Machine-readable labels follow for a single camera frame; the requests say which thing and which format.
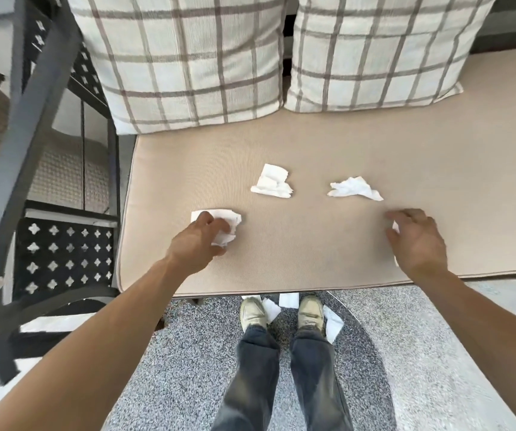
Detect beige seat cushion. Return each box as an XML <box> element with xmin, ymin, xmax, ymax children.
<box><xmin>115</xmin><ymin>45</ymin><xmax>516</xmax><ymax>299</ymax></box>

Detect grey speckled rug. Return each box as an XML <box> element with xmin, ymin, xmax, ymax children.
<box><xmin>103</xmin><ymin>278</ymin><xmax>516</xmax><ymax>431</ymax></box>

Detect person's left beige shoe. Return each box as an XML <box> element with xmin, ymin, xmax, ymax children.
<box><xmin>239</xmin><ymin>296</ymin><xmax>269</xmax><ymax>333</ymax></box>

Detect person's right hand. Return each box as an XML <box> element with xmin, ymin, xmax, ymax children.
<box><xmin>383</xmin><ymin>208</ymin><xmax>450</xmax><ymax>280</ymax></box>

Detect plaid white cushion pillow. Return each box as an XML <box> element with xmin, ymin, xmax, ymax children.
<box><xmin>283</xmin><ymin>0</ymin><xmax>497</xmax><ymax>113</ymax></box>
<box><xmin>66</xmin><ymin>0</ymin><xmax>287</xmax><ymax>135</ymax></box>

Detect person's left forearm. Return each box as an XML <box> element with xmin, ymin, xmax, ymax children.
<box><xmin>0</xmin><ymin>259</ymin><xmax>187</xmax><ymax>431</ymax></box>

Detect person's left hand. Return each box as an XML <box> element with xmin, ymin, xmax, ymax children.
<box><xmin>167</xmin><ymin>215</ymin><xmax>233</xmax><ymax>278</ymax></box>

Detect person's right forearm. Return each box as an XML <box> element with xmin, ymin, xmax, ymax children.
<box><xmin>413</xmin><ymin>269</ymin><xmax>516</xmax><ymax>415</ymax></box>

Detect person's blue jeans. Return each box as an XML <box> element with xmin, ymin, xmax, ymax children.
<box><xmin>211</xmin><ymin>324</ymin><xmax>354</xmax><ymax>431</ymax></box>

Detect black metal bench frame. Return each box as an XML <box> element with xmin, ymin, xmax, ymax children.
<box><xmin>0</xmin><ymin>0</ymin><xmax>516</xmax><ymax>387</ymax></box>

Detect person's beige shoe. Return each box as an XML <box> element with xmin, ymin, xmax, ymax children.
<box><xmin>297</xmin><ymin>295</ymin><xmax>326</xmax><ymax>333</ymax></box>
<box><xmin>239</xmin><ymin>296</ymin><xmax>269</xmax><ymax>333</ymax></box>

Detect person's right beige shoe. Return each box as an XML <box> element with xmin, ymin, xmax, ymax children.
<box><xmin>297</xmin><ymin>295</ymin><xmax>326</xmax><ymax>333</ymax></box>

